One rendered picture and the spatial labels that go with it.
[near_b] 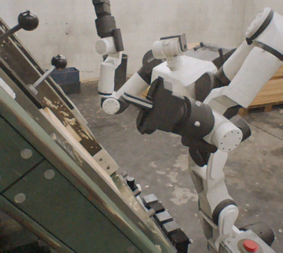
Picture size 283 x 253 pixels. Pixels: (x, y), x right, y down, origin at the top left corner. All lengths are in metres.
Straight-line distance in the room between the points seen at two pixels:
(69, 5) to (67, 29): 0.48
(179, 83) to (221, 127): 0.37
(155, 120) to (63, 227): 0.26
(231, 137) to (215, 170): 0.62
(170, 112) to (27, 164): 0.31
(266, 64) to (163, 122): 0.26
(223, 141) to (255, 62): 0.19
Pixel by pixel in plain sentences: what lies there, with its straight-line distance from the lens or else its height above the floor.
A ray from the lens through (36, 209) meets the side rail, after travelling 0.47.
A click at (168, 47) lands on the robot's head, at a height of 1.42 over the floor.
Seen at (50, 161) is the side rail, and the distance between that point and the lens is 0.43.
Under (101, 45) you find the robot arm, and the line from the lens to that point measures 1.24.
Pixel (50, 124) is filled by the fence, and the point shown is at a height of 1.31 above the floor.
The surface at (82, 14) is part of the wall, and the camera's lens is 6.39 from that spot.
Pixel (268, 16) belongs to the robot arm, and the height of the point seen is 1.54.
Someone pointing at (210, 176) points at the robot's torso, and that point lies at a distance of 1.30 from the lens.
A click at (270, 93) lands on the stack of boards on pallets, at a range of 4.80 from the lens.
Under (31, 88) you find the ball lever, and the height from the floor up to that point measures 1.39.
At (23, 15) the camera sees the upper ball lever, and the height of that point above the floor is 1.55.
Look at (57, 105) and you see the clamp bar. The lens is 1.05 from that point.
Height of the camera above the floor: 1.56
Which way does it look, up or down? 20 degrees down
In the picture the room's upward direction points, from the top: straight up
